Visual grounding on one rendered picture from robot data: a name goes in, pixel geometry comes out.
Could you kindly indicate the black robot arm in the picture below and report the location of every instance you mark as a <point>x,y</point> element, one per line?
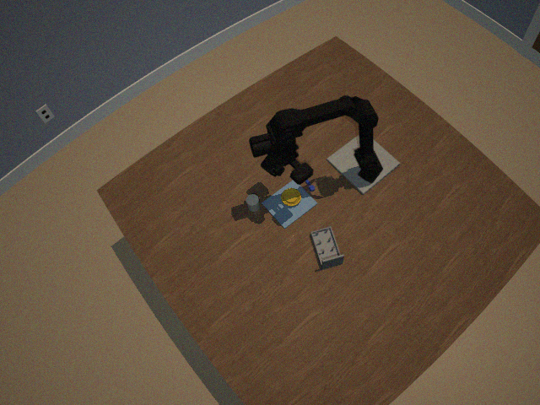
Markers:
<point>287,125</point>

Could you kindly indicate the yellow round plate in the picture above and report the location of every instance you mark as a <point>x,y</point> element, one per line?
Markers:
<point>291,197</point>

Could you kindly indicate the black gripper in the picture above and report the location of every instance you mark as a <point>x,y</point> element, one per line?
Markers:
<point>301,172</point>

